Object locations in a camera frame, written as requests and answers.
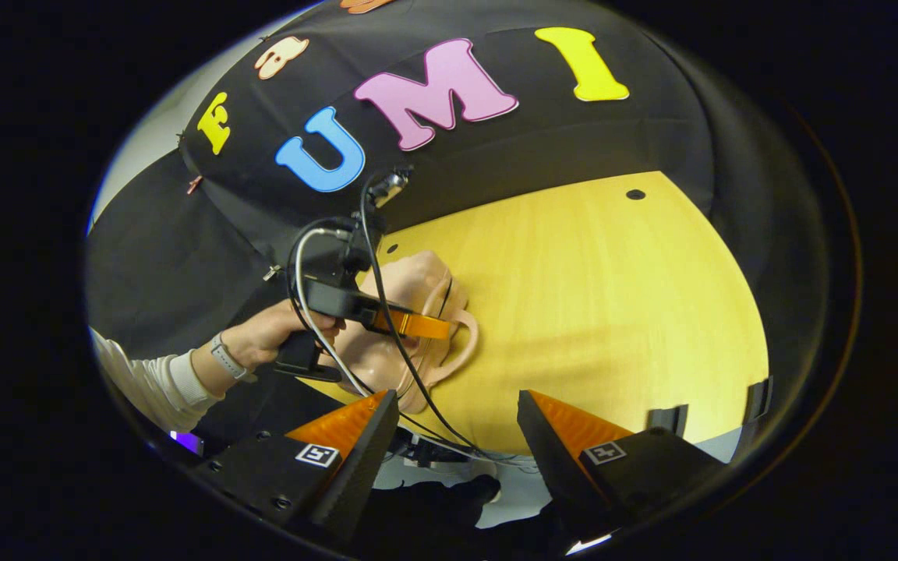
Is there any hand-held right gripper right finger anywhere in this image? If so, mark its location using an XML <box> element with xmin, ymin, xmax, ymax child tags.
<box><xmin>517</xmin><ymin>390</ymin><xmax>730</xmax><ymax>546</ymax></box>

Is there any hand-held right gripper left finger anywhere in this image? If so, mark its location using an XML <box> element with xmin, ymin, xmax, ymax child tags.
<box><xmin>188</xmin><ymin>390</ymin><xmax>401</xmax><ymax>550</ymax></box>

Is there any pink suitcase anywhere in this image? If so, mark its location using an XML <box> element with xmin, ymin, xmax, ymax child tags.
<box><xmin>332</xmin><ymin>249</ymin><xmax>479</xmax><ymax>415</ymax></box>

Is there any white wrist watch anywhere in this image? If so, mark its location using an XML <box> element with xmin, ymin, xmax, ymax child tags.
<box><xmin>210</xmin><ymin>332</ymin><xmax>259</xmax><ymax>384</ymax></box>

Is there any black table clamp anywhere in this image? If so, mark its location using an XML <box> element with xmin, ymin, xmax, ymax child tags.
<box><xmin>648</xmin><ymin>404</ymin><xmax>689</xmax><ymax>437</ymax></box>
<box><xmin>744</xmin><ymin>376</ymin><xmax>773</xmax><ymax>425</ymax></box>

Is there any black backdrop cloth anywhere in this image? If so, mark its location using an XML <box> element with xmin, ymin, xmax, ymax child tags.
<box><xmin>87</xmin><ymin>0</ymin><xmax>832</xmax><ymax>460</ymax></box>

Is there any black cable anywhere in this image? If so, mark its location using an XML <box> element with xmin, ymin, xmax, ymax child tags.
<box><xmin>357</xmin><ymin>173</ymin><xmax>497</xmax><ymax>460</ymax></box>

